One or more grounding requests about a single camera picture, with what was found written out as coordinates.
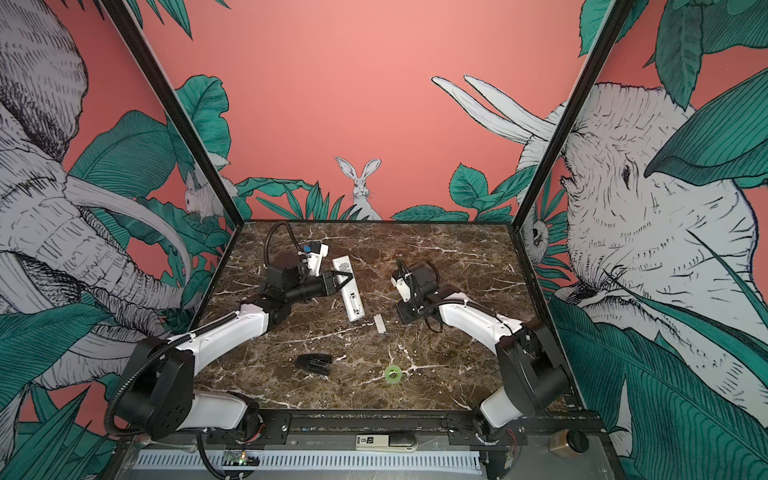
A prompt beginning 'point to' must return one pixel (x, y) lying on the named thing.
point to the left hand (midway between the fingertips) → (351, 273)
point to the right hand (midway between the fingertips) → (398, 305)
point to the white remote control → (352, 300)
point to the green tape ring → (393, 369)
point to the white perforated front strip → (321, 462)
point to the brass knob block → (568, 444)
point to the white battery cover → (381, 328)
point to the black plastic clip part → (315, 362)
